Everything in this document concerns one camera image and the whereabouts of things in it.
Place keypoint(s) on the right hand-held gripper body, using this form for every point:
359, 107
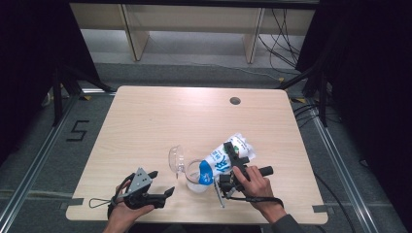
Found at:
228, 184

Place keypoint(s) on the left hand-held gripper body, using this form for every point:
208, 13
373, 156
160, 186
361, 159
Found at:
139, 194

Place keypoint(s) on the white and blue bag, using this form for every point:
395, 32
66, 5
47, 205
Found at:
223, 158

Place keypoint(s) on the clear glass measuring cup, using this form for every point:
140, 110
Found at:
196, 184

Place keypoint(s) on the person's left hand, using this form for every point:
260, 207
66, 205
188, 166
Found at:
124, 216

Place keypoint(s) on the person's right hand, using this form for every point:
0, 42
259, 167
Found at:
257, 187

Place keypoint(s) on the grey round table grommet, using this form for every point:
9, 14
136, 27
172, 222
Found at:
235, 100

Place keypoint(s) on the grey tape strip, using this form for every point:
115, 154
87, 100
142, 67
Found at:
320, 208
75, 201

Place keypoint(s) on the black metal stand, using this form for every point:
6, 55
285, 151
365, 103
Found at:
322, 103
58, 103

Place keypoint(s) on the beige wooden shelf unit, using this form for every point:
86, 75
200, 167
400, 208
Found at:
194, 19

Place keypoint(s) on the black curtain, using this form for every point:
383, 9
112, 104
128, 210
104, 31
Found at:
32, 64
372, 81

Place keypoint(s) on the aluminium floor rail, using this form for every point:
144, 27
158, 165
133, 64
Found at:
336, 163
38, 161

